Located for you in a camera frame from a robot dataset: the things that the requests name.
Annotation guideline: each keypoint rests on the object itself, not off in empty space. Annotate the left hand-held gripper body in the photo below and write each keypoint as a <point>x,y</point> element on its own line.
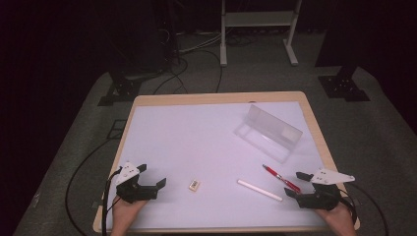
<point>132,191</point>

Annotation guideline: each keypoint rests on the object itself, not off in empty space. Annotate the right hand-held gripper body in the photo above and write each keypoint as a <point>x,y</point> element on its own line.
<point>324,198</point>

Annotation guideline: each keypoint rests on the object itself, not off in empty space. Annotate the red pen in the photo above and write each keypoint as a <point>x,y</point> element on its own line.
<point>282,178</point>

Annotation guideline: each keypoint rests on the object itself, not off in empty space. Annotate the cream eraser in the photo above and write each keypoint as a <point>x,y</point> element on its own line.
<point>194,185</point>

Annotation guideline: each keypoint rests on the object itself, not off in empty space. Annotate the white pen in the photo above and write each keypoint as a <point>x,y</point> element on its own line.
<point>259,190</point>

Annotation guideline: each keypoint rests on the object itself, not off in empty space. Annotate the clear plastic pencil case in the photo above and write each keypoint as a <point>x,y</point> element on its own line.
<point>272,131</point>

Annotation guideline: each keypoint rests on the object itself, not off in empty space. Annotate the person's left hand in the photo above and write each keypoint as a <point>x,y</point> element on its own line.
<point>124,216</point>

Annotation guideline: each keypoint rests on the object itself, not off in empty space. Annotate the person's right hand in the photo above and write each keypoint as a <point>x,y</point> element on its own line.
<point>341,221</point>

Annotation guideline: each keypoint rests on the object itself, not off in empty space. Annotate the black stand base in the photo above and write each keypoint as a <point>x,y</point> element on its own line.
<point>123,90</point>
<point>344,88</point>

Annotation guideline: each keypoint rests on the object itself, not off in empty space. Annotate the white metal stand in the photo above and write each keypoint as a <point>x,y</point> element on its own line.
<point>259,18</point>

